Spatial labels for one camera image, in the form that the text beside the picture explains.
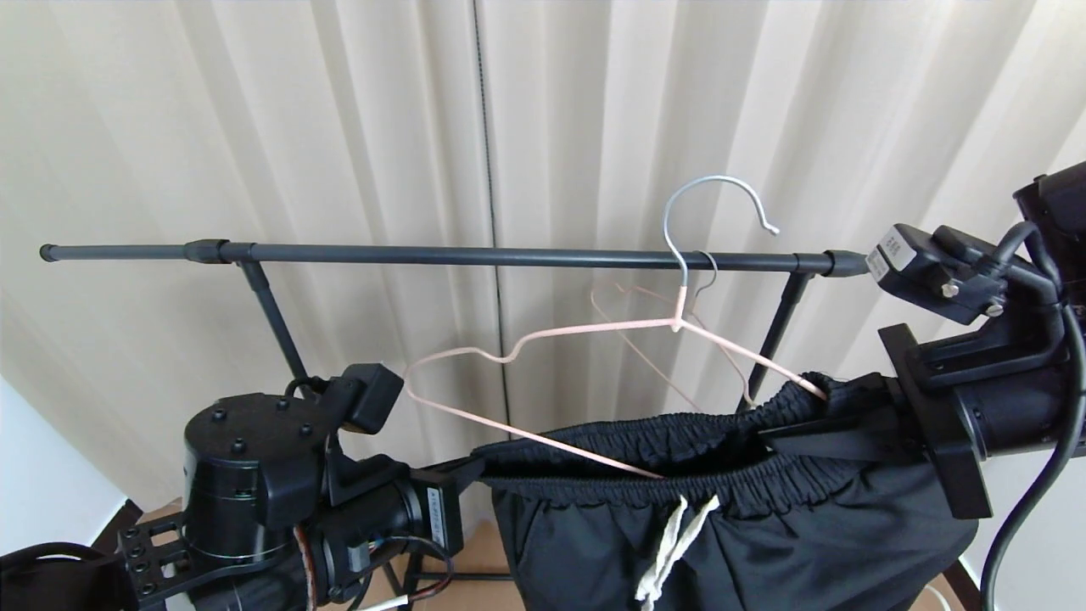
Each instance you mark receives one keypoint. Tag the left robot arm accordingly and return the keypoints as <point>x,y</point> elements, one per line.
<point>237,458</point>

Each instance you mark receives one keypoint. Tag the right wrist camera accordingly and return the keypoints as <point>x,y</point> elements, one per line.
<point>925,271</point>

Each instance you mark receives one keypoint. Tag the black clothes rack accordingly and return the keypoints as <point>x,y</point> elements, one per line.
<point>509,255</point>

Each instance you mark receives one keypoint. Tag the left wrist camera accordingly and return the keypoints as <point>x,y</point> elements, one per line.
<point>373,395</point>

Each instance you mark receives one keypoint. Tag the beige curtain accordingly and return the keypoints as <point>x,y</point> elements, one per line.
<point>339,127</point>

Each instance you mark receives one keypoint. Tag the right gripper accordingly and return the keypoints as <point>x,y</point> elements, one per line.
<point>1018,416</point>

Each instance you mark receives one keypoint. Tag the pink clothes hanger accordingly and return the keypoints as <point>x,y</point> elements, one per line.
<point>697,305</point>
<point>681,305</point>

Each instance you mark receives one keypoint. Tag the black shorts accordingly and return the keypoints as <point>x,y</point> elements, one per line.
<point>764,543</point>

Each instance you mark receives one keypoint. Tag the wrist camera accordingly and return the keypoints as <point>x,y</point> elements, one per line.
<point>373,395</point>
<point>925,271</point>

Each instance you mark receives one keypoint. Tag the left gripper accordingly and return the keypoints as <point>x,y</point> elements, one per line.
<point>382,518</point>

